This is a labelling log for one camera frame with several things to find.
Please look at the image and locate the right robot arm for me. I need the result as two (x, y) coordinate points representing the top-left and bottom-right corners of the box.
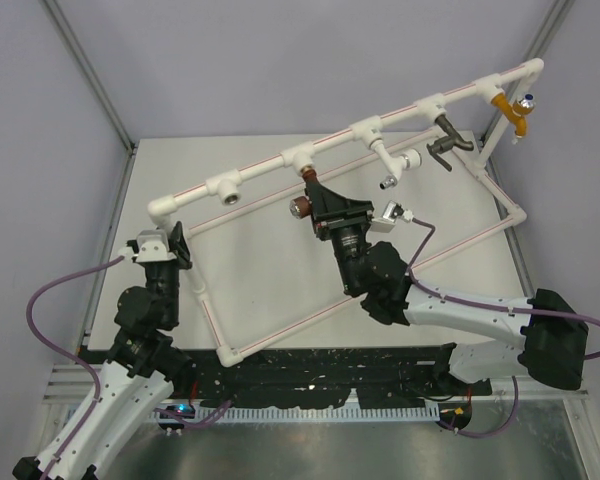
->
(296, 180), (588, 394)

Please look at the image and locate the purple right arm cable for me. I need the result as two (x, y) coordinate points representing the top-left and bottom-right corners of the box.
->
(405, 217), (600, 361)

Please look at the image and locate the white slotted cable duct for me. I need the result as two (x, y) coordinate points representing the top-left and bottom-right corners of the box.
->
(154, 404), (441, 424)

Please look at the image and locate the white water faucet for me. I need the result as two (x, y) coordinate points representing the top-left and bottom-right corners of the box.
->
(370, 140), (422, 190)

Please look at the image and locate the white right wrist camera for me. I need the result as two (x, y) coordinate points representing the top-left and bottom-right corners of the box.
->
(370, 201), (414, 234)

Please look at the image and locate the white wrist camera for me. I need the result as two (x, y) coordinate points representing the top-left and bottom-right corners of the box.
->
(118, 229), (176, 264)
(370, 201), (414, 234)

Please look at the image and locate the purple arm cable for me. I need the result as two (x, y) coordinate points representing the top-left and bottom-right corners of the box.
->
(405, 217), (600, 361)
(27, 254), (131, 474)

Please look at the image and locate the brown red water faucet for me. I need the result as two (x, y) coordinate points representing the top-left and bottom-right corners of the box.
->
(289, 167), (319, 219)

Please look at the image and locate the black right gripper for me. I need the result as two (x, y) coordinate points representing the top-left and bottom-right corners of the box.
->
(306, 179), (375, 292)

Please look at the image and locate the dark grey lever faucet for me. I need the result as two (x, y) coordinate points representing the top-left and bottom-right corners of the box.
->
(426, 114), (475, 172)

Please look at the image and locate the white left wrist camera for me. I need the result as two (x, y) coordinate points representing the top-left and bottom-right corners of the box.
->
(118, 229), (176, 264)

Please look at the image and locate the grey aluminium frame post right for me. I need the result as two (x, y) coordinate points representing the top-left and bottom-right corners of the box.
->
(479, 0), (574, 146)

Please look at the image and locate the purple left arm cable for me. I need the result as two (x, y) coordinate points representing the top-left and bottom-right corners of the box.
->
(27, 254), (131, 474)

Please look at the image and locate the white PVC pipe frame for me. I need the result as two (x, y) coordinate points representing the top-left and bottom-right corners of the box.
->
(147, 57), (546, 369)

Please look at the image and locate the orange yellow water faucet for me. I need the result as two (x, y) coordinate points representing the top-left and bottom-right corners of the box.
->
(491, 93), (536, 144)

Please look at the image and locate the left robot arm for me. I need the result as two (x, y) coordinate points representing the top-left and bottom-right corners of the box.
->
(12, 223), (194, 479)

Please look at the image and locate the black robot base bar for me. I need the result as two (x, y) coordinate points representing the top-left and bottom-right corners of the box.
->
(171, 344), (492, 410)

